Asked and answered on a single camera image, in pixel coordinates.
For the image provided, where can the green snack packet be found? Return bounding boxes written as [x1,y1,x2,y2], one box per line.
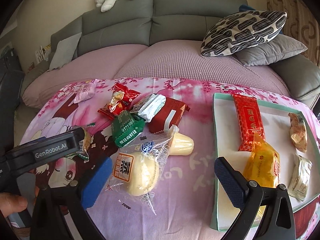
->
[112,110,145,148]

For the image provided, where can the grey pillow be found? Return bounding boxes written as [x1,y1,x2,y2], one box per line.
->
[234,34,308,67]

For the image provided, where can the long red bar packet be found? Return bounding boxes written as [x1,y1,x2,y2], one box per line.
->
[232,94,266,152]

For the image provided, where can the pink swiss roll packet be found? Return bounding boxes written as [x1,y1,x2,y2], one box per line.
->
[73,79,97,103]

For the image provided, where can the beige white printed snack pouch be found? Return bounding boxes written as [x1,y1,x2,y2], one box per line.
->
[287,154,312,201]

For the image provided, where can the books on sofa ledge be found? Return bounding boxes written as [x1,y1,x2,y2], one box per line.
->
[27,44,51,72]

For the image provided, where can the white green cracker packet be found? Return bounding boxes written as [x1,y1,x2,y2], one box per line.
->
[130,94,166,122]

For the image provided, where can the blue cloth behind pillow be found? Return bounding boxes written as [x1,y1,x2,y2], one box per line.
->
[239,4,255,12]

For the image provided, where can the red candy shaped snack packet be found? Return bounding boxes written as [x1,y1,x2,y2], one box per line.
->
[98,83,140,120]

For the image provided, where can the teal cardboard tray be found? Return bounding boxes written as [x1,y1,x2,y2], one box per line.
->
[209,93,320,233]

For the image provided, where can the light grey cushion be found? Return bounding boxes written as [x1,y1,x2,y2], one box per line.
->
[48,33,82,71]

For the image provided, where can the pink cartoon print cloth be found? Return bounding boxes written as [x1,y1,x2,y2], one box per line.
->
[21,78,319,239]

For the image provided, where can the clear bag round bun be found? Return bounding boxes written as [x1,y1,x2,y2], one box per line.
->
[106,125,179,213]

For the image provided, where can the dark red snack box packet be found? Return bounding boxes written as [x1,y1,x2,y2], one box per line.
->
[148,97,190,133]

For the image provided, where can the grey sofa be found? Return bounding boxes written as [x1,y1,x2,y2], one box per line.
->
[19,0,320,111]

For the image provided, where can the orange yellow cake packet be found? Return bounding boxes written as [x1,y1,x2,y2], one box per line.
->
[242,133,280,188]

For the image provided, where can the person left hand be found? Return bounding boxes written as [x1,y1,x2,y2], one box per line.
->
[0,193,28,218]

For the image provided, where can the patterned curtain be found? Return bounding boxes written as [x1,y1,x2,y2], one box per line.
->
[267,0,319,66]

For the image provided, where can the tan red printed snack packet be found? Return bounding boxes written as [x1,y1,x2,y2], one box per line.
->
[288,113,308,153]

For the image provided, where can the black white patterned pillow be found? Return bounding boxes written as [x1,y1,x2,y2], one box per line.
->
[200,10,287,57]

